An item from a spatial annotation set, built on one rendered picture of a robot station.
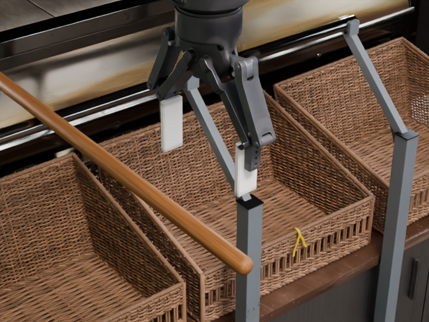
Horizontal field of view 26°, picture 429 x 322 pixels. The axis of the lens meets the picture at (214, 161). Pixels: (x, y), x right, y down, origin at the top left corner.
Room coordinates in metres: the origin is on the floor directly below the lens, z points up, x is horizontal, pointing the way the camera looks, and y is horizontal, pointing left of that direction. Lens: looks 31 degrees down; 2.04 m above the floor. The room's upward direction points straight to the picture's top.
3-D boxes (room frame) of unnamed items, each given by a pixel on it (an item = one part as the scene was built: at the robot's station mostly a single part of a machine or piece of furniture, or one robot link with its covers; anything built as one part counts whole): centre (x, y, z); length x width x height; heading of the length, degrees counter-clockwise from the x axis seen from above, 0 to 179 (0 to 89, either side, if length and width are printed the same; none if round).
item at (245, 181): (0.91, -0.04, 1.48); 0.03 x 0.01 x 0.07; 131
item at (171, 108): (1.01, 0.05, 1.48); 0.03 x 0.01 x 0.07; 131
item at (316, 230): (2.01, -0.05, 0.72); 0.56 x 0.49 x 0.28; 126
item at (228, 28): (0.96, 0.01, 1.61); 0.08 x 0.07 x 0.09; 41
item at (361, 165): (2.37, -0.53, 0.72); 0.56 x 0.49 x 0.28; 129
